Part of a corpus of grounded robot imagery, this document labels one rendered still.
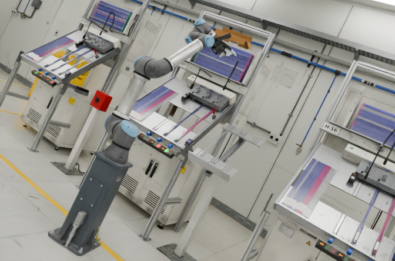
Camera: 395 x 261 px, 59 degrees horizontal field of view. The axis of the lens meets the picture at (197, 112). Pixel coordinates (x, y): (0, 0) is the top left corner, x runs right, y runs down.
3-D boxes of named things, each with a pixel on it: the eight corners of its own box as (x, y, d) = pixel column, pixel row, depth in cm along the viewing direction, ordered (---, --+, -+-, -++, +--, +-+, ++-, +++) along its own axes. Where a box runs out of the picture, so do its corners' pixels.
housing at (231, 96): (230, 111, 301) (231, 98, 292) (186, 90, 324) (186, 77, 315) (235, 107, 306) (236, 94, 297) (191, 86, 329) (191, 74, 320)
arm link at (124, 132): (118, 145, 200) (129, 124, 199) (108, 136, 209) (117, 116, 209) (134, 150, 208) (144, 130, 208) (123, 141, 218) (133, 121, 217)
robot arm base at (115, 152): (119, 164, 199) (126, 149, 199) (98, 153, 203) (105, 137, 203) (130, 163, 214) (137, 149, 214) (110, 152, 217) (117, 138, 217)
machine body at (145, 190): (161, 231, 283) (195, 164, 282) (104, 188, 316) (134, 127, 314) (196, 224, 341) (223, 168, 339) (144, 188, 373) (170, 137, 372)
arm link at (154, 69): (151, 69, 198) (213, 30, 218) (141, 65, 206) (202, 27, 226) (158, 86, 205) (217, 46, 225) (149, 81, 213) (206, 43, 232)
